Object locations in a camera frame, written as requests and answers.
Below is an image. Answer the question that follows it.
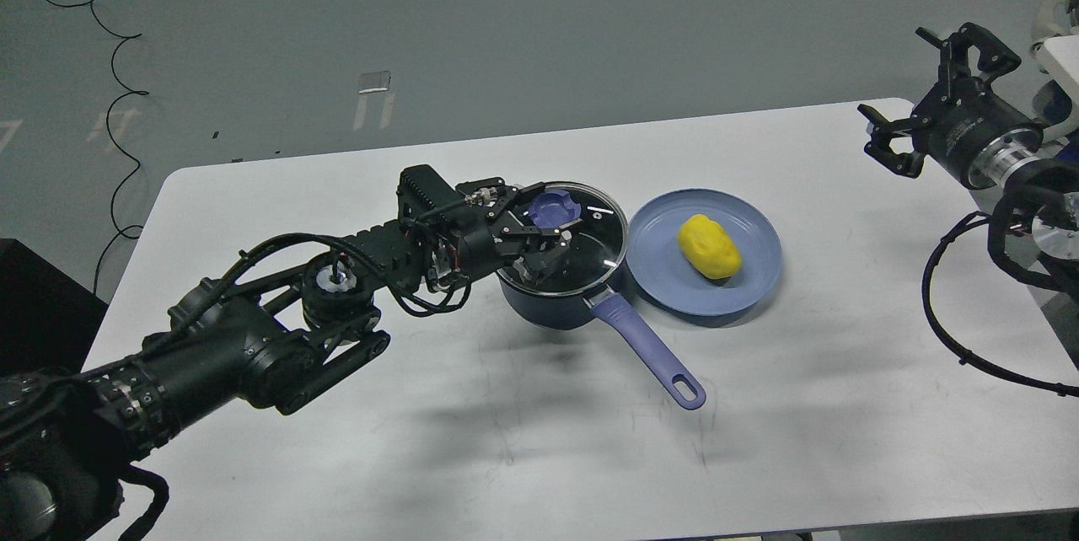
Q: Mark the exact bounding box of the white equipment at right edge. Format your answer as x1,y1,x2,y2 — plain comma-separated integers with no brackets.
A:
1030,0,1078,144

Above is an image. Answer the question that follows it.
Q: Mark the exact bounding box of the grey floor socket plate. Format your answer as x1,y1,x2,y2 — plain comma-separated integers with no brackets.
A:
356,70,392,96

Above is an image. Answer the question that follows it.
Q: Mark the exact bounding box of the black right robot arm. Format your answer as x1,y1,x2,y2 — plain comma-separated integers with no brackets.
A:
858,23,1078,398

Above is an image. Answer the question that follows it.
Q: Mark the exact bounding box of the black cable on floor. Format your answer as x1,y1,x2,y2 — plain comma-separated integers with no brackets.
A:
4,0,178,297

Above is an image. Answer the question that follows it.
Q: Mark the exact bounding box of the black box at left edge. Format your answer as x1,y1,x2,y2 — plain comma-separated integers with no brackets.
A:
1,238,107,377

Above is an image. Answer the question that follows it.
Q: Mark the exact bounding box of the blue plate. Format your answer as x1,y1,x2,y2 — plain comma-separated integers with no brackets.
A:
627,188,783,317

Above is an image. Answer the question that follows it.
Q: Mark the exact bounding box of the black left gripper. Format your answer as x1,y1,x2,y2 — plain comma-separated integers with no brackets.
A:
427,181,582,285

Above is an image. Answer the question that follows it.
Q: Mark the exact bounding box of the glass pot lid purple knob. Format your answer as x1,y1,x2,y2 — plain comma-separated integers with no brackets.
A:
496,181,630,298

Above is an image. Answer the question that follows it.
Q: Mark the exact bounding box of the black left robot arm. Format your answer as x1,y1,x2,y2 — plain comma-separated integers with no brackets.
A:
1,165,572,540

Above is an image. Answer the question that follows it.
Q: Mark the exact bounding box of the dark blue saucepan purple handle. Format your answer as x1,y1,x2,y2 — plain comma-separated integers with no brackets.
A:
500,251,706,410

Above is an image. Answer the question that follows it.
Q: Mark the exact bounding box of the yellow potato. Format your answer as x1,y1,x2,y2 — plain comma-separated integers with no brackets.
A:
677,214,743,282

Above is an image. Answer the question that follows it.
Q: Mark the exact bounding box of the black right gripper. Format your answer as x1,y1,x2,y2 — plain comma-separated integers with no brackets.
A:
858,22,1044,190

